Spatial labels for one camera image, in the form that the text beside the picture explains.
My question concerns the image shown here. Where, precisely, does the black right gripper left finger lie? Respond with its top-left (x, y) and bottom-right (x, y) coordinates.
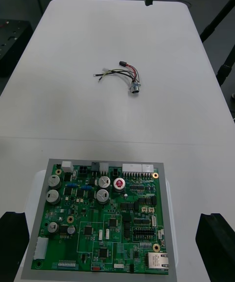
top-left (0, 211), bottom-right (30, 282)

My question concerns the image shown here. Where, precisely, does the cable bundle with metal plug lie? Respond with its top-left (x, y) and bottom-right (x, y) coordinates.
top-left (92, 60), bottom-right (142, 96)

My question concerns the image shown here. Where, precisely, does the black perforated case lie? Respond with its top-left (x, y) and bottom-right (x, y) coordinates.
top-left (0, 19), bottom-right (34, 78)

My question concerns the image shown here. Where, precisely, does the black tripod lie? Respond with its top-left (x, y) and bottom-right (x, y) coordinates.
top-left (199, 0), bottom-right (235, 86)

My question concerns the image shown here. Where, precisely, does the green circuit board, grey frame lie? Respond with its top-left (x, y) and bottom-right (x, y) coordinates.
top-left (21, 158), bottom-right (177, 282)

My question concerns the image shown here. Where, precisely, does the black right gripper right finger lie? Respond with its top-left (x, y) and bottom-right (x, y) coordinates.
top-left (195, 212), bottom-right (235, 282)

